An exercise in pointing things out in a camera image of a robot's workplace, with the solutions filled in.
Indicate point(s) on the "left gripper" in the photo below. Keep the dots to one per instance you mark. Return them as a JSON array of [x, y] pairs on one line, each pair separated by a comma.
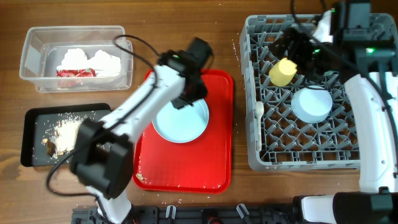
[[202, 92]]

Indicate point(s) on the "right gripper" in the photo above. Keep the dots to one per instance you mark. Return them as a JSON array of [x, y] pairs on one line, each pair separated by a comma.
[[290, 45]]

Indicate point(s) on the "yellow plastic cup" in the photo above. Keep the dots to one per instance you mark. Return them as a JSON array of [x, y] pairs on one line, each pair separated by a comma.
[[282, 73]]

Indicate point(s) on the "light blue plate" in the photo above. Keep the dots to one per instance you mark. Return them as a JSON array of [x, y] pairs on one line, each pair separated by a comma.
[[182, 125]]

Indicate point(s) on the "light blue bowl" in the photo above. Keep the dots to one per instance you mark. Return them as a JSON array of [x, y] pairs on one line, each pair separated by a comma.
[[312, 104]]

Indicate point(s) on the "white plastic spoon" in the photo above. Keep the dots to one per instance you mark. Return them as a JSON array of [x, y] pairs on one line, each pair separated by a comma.
[[259, 113]]

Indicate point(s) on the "white napkin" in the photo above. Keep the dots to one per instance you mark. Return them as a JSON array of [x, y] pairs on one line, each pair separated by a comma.
[[104, 64]]

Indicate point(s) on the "red snack wrapper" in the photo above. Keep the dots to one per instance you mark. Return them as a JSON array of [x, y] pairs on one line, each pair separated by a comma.
[[82, 73]]

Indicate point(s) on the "food scraps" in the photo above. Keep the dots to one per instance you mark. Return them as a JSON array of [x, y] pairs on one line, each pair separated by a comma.
[[60, 137]]

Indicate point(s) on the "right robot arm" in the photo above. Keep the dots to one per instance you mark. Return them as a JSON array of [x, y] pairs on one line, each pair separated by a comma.
[[367, 66]]

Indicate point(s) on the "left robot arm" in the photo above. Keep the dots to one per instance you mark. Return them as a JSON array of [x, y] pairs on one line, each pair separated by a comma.
[[104, 149]]

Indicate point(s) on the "grey dishwasher rack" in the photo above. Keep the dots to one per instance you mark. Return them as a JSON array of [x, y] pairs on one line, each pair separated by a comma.
[[287, 142]]

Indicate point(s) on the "red serving tray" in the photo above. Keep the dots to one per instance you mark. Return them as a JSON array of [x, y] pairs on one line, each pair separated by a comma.
[[202, 165]]

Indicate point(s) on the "clear plastic bin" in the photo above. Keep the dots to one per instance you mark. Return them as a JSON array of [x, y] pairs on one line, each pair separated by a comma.
[[45, 47]]

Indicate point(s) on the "black plastic tray bin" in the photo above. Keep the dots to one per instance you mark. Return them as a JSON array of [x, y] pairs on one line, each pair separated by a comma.
[[41, 123]]

